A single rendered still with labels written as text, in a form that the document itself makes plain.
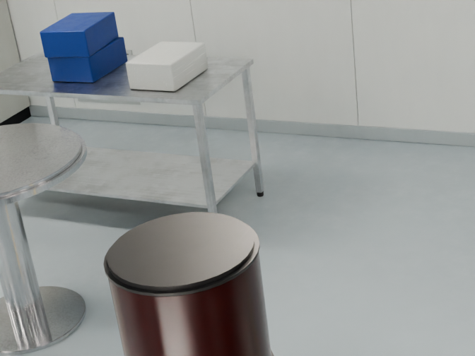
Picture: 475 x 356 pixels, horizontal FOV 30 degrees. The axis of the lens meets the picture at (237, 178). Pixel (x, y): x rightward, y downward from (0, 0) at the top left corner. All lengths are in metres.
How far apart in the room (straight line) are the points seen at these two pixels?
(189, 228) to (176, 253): 0.02
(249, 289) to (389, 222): 4.93
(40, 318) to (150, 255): 4.45
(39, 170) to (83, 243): 1.38
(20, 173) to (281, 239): 1.68
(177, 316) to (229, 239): 0.03
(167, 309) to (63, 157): 3.95
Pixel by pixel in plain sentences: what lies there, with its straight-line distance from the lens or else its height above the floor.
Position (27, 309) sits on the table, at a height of 0.12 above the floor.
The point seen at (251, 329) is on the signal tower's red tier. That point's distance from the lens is 0.28.
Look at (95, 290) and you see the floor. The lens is 4.92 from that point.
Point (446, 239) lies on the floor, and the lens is 5.03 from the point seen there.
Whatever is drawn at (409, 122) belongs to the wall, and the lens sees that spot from 6.20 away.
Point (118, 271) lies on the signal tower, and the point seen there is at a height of 2.35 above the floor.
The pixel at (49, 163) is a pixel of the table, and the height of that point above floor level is 0.93.
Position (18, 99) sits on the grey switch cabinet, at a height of 0.20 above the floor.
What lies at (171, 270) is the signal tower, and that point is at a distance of 0.27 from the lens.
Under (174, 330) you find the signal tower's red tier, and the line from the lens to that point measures 0.27.
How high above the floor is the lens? 2.49
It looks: 25 degrees down
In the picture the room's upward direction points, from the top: 7 degrees counter-clockwise
